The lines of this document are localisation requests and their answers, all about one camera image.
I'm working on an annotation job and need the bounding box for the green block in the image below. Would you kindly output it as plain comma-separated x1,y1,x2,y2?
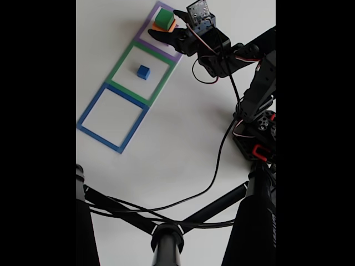
154,7,175,30

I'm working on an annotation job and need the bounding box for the small blue cube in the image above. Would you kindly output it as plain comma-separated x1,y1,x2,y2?
136,65,151,80

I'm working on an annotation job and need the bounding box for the orange block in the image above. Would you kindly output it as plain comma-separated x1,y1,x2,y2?
151,21,178,33

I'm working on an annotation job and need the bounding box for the red clamp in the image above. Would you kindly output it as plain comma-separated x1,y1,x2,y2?
252,144,271,161

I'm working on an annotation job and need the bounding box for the black tripod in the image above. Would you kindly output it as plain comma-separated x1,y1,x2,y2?
76,163,276,266

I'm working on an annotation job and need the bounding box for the dark gripper camera box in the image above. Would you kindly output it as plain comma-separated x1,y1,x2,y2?
186,0,216,35

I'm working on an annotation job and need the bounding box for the purple square frame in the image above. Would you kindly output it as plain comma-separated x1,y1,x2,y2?
134,1,184,62

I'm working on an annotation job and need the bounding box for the green square frame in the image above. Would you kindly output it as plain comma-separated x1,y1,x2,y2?
106,40,176,108

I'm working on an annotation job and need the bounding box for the blue square frame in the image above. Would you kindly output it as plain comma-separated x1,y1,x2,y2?
77,82,150,155

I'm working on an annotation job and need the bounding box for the thin black cable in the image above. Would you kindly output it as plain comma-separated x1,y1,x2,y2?
88,195,238,229

